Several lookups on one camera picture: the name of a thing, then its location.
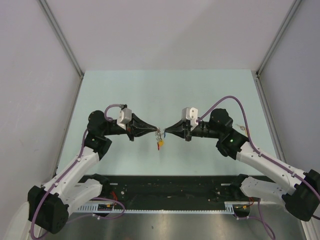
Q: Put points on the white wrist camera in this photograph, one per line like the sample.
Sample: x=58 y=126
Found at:
x=125 y=116
x=190 y=114

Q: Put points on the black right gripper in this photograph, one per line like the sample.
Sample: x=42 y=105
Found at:
x=181 y=129

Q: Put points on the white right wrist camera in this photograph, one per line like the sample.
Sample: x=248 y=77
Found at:
x=190 y=114

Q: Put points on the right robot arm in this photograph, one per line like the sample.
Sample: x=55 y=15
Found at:
x=294 y=189

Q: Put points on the metal key organizer red handle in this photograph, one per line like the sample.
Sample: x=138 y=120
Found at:
x=159 y=135

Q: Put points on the white slotted cable duct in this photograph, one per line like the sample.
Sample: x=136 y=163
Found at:
x=105 y=208

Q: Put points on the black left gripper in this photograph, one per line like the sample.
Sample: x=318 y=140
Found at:
x=138 y=127

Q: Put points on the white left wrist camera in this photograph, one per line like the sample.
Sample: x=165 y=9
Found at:
x=125 y=116

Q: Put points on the aluminium frame post left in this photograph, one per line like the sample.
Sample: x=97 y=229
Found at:
x=55 y=26

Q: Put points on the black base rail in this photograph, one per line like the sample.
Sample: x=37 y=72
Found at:
x=171 y=192

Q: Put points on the aluminium frame post right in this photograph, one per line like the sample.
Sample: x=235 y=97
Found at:
x=290 y=15

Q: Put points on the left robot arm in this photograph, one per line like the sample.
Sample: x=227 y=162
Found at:
x=51 y=205

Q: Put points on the aluminium frame post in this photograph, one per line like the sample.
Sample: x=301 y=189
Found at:
x=55 y=26
x=290 y=15

